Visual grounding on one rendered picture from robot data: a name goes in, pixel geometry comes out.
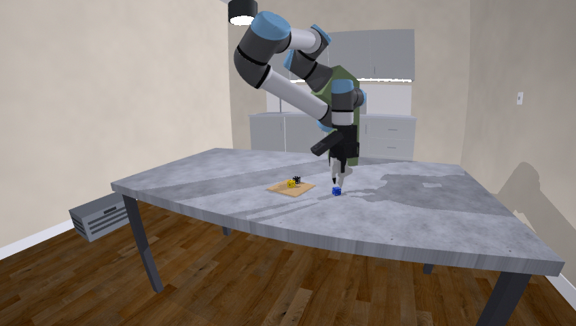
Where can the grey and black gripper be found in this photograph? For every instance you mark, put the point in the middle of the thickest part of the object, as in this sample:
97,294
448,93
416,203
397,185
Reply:
339,153

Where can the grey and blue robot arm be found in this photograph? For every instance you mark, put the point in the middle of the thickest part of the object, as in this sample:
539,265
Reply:
270,34

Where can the tan flat mat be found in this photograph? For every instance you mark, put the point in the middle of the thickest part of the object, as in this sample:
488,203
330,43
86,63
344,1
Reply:
294,192

